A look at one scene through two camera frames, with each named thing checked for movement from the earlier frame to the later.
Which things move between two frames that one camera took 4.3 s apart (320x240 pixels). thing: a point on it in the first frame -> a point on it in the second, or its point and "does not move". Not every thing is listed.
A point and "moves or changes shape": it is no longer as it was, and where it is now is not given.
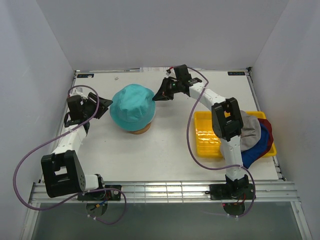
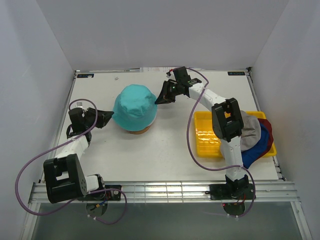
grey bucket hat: [250, 134] does not move
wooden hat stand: [142, 131] does not move
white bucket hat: [154, 113] moves or changes shape
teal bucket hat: [133, 108] does not move
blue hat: [248, 156] does not move
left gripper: [103, 104] -> [103, 117]
